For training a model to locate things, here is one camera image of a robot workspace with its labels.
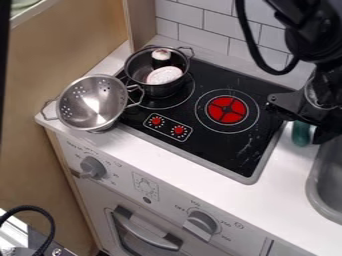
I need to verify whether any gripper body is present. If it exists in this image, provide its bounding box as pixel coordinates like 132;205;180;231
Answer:
265;65;342;146

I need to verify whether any silver pot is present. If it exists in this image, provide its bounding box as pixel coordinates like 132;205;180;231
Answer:
122;44;197;100

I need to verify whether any blue toy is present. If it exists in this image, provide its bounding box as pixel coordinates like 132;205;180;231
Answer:
289;120;318;148

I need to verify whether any toy sink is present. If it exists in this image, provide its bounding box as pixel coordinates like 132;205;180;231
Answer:
303;134;342;226

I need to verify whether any toy stove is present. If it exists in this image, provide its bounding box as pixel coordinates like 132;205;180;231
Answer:
112;57;297;186

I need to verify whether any white round toy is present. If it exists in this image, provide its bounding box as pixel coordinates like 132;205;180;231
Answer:
144;65;185;86

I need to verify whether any white and brown toy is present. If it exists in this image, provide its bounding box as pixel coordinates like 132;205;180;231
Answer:
149;47;174;70

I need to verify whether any silver strainer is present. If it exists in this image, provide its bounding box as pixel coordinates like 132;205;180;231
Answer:
40;73;147;134

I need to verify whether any black cable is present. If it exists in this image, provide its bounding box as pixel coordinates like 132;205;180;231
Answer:
233;0;314;76
0;204;58;256

